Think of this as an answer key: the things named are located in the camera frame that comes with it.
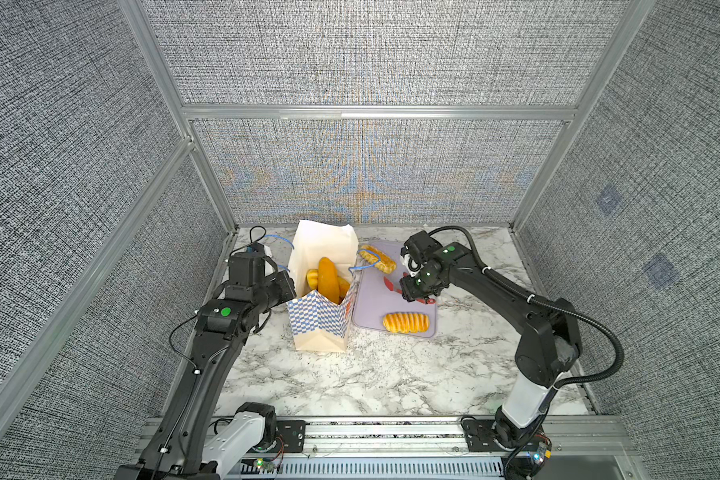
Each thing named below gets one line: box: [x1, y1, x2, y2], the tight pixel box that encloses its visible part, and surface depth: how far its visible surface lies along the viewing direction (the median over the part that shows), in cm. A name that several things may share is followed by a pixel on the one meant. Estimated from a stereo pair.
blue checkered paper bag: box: [286, 221, 359, 353], surface depth 83 cm
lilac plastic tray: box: [405, 295, 436, 338], surface depth 93 cm
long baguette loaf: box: [317, 257, 340, 305], surface depth 95 cm
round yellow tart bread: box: [306, 268, 319, 290], surface depth 98 cm
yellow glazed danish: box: [359, 244, 397, 274], surface depth 106 cm
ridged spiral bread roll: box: [382, 312, 430, 333], surface depth 91 cm
